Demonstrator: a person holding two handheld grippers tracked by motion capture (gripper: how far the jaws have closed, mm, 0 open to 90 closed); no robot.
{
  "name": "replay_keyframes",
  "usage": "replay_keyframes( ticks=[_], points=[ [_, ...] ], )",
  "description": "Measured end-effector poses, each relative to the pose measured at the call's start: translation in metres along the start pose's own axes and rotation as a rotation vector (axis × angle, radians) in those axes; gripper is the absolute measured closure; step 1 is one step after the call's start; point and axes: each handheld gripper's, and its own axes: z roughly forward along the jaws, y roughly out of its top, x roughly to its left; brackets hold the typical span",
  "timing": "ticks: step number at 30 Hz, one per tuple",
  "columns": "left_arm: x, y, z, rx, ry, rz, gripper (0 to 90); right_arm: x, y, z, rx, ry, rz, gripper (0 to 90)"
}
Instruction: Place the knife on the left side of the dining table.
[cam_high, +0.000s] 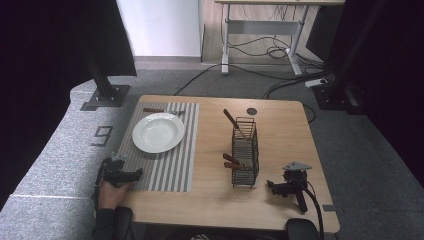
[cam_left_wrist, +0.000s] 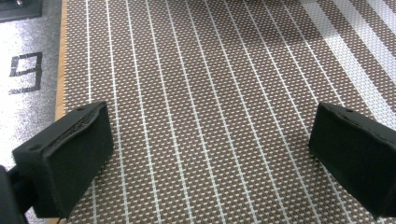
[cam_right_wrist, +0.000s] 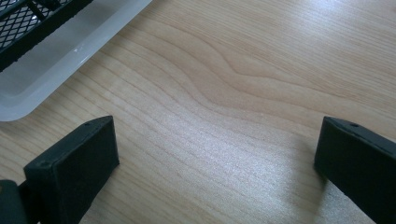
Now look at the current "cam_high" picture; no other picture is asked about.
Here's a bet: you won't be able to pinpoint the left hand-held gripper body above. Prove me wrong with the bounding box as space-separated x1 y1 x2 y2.
99 151 135 188

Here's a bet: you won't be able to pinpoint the black metal stand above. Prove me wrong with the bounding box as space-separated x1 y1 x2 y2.
312 0 389 116
79 54 132 112

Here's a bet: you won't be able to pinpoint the black curtain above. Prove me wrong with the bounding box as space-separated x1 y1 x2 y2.
0 0 138 209
306 0 424 188

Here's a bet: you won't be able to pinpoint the black wire cutlery basket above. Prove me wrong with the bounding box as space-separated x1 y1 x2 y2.
230 116 261 189

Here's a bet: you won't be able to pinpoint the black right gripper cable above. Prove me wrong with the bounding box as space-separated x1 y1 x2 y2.
293 179 325 240

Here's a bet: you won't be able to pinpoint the tangled black cables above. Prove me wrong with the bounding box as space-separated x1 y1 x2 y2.
219 4 326 68

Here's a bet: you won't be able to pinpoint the white-framed desk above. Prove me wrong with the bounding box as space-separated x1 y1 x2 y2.
214 0 346 77

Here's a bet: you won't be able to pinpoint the white power strip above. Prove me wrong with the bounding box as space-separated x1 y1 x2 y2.
304 77 330 89

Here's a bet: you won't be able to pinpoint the person's left hand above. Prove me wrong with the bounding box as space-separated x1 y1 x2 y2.
97 180 133 212

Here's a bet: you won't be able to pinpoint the white panel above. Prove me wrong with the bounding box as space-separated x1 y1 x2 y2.
116 0 203 58

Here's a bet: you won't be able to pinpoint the black floor cable bundle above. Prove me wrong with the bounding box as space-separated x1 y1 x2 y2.
262 69 332 100

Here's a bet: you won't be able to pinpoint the wooden-handled knife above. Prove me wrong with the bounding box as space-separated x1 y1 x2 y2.
222 108 250 142

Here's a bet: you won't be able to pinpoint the wooden-handled fork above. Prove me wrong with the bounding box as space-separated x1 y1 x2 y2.
142 107 186 117

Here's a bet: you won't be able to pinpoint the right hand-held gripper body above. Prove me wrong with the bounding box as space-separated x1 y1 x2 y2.
278 161 313 214

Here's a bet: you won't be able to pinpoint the grey striped placemat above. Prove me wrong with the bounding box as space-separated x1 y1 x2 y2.
116 101 201 193

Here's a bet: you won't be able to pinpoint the white round plate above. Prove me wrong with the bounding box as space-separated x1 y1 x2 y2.
132 112 186 155

